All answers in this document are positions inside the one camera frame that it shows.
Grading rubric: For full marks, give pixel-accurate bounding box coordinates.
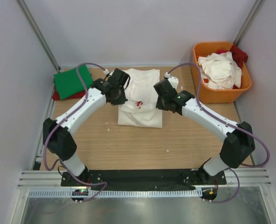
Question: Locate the white Coca-Cola print t-shirt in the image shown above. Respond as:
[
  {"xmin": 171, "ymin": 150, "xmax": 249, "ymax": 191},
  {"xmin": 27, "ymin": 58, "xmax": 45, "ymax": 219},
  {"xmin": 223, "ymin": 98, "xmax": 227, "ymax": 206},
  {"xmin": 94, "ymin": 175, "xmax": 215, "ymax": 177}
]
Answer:
[{"xmin": 117, "ymin": 68, "xmax": 163, "ymax": 128}]

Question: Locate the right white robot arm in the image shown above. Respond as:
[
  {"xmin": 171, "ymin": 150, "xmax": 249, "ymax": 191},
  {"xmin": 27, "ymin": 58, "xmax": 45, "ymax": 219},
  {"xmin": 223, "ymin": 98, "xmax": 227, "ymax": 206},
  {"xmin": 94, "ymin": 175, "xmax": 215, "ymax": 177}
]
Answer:
[{"xmin": 153, "ymin": 79, "xmax": 255, "ymax": 183}]

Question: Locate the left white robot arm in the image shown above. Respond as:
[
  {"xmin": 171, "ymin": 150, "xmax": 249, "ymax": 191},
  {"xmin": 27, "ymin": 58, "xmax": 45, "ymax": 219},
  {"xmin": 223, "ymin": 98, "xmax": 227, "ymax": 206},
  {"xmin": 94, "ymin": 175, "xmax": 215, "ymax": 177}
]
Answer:
[{"xmin": 43, "ymin": 69, "xmax": 131, "ymax": 177}]

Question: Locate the orange plastic laundry basket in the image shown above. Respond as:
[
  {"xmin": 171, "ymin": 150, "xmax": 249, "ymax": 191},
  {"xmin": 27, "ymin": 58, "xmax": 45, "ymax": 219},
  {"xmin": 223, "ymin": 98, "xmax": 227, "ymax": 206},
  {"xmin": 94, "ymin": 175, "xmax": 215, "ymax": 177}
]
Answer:
[{"xmin": 191, "ymin": 42, "xmax": 252, "ymax": 104}]

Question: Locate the folded green t-shirt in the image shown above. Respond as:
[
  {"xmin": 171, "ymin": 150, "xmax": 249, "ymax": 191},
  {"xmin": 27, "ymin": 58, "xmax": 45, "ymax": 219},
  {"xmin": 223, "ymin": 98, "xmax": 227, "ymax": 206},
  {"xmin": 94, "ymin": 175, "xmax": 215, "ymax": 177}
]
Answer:
[{"xmin": 54, "ymin": 68, "xmax": 85, "ymax": 98}]

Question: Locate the white crumpled t-shirt in basket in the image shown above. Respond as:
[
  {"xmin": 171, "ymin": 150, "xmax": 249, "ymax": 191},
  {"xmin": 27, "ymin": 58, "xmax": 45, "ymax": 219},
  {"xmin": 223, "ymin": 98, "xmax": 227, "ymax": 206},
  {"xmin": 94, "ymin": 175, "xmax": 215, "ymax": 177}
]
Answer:
[{"xmin": 198, "ymin": 51, "xmax": 242, "ymax": 90}]

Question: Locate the folded red t-shirt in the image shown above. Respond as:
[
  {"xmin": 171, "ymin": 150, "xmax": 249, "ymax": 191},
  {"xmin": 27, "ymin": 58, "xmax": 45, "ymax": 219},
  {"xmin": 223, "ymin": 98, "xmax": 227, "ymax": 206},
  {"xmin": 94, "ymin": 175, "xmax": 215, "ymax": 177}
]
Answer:
[{"xmin": 52, "ymin": 89, "xmax": 85, "ymax": 101}]

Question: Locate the dark red garment in basket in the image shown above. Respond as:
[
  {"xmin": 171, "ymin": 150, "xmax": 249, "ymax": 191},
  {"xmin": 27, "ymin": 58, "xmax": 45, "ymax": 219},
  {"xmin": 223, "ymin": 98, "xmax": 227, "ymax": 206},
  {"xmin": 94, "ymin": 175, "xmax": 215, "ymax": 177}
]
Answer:
[{"xmin": 216, "ymin": 44, "xmax": 248, "ymax": 69}]

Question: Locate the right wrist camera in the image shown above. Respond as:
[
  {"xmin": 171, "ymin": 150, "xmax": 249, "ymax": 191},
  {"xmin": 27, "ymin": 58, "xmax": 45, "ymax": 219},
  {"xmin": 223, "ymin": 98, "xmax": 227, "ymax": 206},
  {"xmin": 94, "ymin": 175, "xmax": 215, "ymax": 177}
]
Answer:
[{"xmin": 164, "ymin": 72, "xmax": 179, "ymax": 89}]

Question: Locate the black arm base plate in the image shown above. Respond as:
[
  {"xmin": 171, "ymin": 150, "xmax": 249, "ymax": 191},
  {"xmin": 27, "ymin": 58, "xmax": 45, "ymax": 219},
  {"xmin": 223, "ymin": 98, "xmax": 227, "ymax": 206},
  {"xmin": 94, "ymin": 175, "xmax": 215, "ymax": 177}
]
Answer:
[{"xmin": 60, "ymin": 168, "xmax": 227, "ymax": 187}]

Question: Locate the left aluminium corner post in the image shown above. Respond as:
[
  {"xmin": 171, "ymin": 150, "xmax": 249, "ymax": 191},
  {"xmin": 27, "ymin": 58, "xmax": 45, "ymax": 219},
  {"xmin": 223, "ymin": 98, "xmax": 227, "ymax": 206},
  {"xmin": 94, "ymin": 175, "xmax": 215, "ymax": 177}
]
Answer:
[{"xmin": 16, "ymin": 0, "xmax": 61, "ymax": 72}]

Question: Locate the aluminium corner post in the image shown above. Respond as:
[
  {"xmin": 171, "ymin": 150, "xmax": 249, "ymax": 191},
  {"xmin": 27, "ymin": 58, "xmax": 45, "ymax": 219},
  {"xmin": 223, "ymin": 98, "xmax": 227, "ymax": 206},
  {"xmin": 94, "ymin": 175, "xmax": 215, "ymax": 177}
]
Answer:
[
  {"xmin": 233, "ymin": 0, "xmax": 266, "ymax": 46},
  {"xmin": 16, "ymin": 0, "xmax": 61, "ymax": 72}
]

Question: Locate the aluminium frame rail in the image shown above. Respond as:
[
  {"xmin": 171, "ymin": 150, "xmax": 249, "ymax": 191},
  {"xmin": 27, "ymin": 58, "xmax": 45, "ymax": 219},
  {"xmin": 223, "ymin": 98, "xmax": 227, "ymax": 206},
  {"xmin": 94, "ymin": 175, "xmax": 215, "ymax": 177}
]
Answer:
[{"xmin": 18, "ymin": 168, "xmax": 271, "ymax": 191}]

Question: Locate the right aluminium corner post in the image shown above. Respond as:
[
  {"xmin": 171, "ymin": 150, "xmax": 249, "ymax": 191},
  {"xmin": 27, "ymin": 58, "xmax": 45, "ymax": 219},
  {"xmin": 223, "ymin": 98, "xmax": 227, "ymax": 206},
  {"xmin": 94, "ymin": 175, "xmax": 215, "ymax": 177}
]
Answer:
[{"xmin": 233, "ymin": 0, "xmax": 266, "ymax": 46}]

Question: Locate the white slotted cable duct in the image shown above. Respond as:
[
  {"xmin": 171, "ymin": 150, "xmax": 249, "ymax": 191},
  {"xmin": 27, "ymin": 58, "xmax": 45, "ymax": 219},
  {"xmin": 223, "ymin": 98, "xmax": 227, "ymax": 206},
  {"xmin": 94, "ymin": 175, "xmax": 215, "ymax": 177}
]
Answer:
[{"xmin": 28, "ymin": 188, "xmax": 202, "ymax": 198}]

